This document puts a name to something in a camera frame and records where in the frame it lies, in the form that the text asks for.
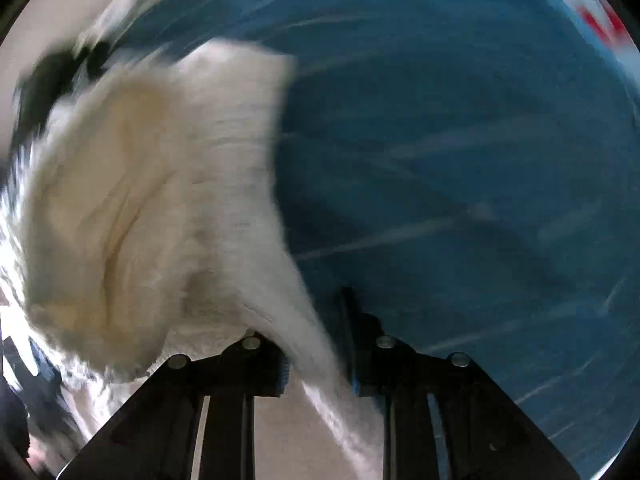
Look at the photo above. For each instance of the white fuzzy garment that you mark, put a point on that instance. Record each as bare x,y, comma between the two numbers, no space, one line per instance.
150,185

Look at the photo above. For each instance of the red cloth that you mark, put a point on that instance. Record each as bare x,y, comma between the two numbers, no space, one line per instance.
602,24

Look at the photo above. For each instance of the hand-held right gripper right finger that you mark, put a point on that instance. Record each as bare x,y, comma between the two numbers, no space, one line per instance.
350,345

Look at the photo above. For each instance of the blue striped bed sheet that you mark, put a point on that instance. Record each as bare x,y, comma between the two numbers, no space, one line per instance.
450,160

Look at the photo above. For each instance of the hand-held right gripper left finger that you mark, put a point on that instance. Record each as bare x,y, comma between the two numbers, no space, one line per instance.
281,372

